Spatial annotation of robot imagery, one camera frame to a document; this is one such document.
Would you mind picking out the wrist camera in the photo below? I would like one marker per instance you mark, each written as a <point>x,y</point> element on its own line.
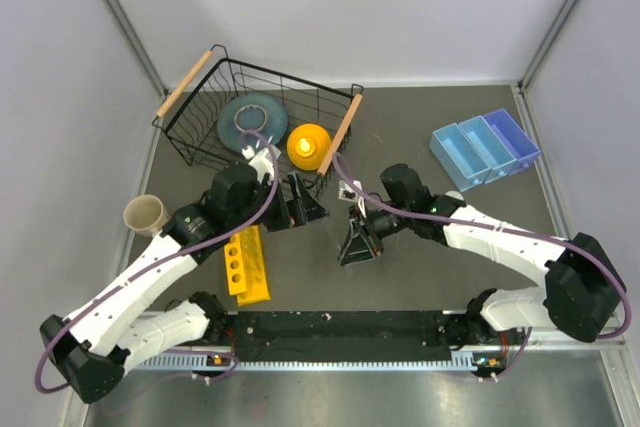
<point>348,194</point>
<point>262,161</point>

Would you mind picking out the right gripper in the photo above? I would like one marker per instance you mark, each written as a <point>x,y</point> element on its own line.
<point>357,248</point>

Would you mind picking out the yellow test tube rack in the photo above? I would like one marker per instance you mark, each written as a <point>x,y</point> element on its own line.
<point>245,267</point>

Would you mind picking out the light blue bin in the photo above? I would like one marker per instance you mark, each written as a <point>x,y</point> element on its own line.
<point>459,158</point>
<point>490,147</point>

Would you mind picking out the black wire dish basket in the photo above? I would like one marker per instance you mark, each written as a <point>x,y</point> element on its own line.
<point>222,97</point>

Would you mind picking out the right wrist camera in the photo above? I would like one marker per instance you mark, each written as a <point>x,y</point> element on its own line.
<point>348,194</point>

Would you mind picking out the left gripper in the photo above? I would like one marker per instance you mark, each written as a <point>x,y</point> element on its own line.
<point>303,207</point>

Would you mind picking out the cable duct rail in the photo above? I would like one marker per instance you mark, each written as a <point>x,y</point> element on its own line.
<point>456,361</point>

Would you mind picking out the yellow ribbed funnel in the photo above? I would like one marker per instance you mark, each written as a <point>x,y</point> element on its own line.
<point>307,146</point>

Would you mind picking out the beige ceramic mug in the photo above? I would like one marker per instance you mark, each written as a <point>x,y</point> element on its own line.
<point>146,215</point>

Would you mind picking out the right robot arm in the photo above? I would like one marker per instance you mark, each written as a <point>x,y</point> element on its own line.
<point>575,288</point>

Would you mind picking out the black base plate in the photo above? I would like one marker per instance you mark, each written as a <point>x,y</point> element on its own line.
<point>347,336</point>

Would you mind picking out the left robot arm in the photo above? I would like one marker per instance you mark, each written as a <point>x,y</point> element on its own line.
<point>97,345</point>

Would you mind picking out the blue ceramic plate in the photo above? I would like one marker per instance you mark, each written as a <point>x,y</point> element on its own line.
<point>252,112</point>

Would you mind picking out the light blue bin left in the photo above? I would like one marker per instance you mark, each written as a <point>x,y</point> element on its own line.
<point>459,158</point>

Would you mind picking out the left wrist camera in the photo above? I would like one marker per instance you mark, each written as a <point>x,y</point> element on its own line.
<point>262,161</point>

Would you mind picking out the glass test tube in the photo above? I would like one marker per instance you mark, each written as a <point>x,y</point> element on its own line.
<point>334,232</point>
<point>255,263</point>

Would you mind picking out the purple blue bin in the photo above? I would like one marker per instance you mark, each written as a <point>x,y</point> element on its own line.
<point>514,138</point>

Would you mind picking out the light blue bin middle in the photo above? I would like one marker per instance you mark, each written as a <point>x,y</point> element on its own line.
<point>490,147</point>

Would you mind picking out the white plastic cap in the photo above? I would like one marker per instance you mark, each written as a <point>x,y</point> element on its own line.
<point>455,194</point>

